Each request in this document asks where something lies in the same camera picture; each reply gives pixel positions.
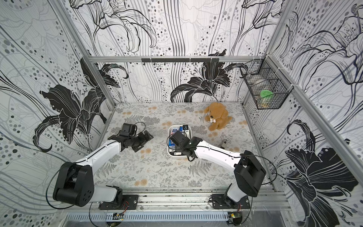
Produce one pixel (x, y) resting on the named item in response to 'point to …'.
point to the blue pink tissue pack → (174, 130)
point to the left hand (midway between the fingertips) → (151, 142)
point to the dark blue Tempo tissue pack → (171, 144)
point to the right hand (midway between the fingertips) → (183, 143)
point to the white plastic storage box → (176, 153)
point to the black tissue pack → (185, 127)
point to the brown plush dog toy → (217, 115)
